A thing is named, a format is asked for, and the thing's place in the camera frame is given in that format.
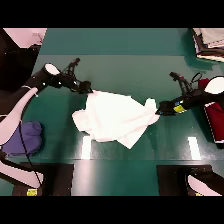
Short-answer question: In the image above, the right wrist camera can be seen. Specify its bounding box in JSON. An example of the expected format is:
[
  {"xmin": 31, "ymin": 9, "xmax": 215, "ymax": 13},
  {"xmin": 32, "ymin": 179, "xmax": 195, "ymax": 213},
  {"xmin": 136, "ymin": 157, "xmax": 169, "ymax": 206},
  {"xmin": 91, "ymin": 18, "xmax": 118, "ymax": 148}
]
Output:
[{"xmin": 168, "ymin": 71, "xmax": 195, "ymax": 97}]

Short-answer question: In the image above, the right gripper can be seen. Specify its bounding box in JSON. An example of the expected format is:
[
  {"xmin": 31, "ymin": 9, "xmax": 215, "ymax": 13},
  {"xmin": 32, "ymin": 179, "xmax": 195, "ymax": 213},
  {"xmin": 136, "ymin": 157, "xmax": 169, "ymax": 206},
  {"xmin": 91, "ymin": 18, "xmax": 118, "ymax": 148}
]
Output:
[{"xmin": 155, "ymin": 98, "xmax": 188, "ymax": 117}]

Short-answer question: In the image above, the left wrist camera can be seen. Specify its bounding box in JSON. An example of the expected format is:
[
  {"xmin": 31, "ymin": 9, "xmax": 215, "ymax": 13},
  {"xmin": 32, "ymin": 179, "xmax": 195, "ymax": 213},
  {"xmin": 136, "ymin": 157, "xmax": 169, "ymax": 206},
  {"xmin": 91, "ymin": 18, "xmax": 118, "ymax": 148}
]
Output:
[{"xmin": 62, "ymin": 57, "xmax": 82, "ymax": 82}]

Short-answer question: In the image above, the stack of folded clothes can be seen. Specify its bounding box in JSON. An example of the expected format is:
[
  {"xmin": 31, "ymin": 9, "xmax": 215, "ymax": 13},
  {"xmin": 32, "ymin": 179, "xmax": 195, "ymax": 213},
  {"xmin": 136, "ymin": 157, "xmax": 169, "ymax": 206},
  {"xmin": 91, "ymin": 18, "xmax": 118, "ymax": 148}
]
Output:
[{"xmin": 191, "ymin": 27, "xmax": 224, "ymax": 64}]

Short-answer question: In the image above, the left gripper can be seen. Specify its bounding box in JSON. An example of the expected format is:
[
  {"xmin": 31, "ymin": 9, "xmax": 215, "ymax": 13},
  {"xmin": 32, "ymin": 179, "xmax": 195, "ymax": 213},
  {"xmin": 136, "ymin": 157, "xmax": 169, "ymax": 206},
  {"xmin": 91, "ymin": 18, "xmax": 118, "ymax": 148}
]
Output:
[{"xmin": 77, "ymin": 80, "xmax": 94, "ymax": 95}]

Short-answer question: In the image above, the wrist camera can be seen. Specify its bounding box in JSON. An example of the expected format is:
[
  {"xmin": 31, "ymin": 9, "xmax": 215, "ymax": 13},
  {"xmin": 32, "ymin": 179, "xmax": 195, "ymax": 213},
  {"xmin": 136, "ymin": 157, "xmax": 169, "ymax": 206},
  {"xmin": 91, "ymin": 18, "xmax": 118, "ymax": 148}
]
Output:
[
  {"xmin": 168, "ymin": 71, "xmax": 195, "ymax": 97},
  {"xmin": 62, "ymin": 57, "xmax": 82, "ymax": 82}
]

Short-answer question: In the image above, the white shirt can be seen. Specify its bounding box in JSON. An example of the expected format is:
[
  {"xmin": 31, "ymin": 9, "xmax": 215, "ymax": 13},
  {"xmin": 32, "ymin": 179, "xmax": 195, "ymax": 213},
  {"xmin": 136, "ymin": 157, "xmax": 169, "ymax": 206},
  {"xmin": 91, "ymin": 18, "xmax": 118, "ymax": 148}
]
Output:
[{"xmin": 71, "ymin": 89, "xmax": 161, "ymax": 150}]

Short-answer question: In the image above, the purple garment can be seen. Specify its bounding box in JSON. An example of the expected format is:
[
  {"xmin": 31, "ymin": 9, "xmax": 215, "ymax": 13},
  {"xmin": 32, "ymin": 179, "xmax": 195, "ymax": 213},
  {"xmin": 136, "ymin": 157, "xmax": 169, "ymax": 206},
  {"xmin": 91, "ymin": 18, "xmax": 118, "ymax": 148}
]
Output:
[{"xmin": 1, "ymin": 120, "xmax": 44, "ymax": 157}]

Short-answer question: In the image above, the black cable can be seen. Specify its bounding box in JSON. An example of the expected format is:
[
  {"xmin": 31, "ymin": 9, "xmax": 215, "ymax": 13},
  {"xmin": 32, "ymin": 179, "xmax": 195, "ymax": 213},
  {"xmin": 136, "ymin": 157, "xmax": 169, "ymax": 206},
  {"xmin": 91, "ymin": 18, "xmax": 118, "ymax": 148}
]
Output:
[
  {"xmin": 18, "ymin": 121, "xmax": 44, "ymax": 189},
  {"xmin": 190, "ymin": 72, "xmax": 204, "ymax": 85}
]

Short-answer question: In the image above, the red garment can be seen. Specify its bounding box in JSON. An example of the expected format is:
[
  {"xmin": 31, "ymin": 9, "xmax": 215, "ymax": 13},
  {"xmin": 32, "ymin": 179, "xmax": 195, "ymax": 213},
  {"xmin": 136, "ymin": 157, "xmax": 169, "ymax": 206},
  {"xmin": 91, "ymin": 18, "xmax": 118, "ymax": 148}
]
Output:
[{"xmin": 197, "ymin": 77, "xmax": 224, "ymax": 145}]

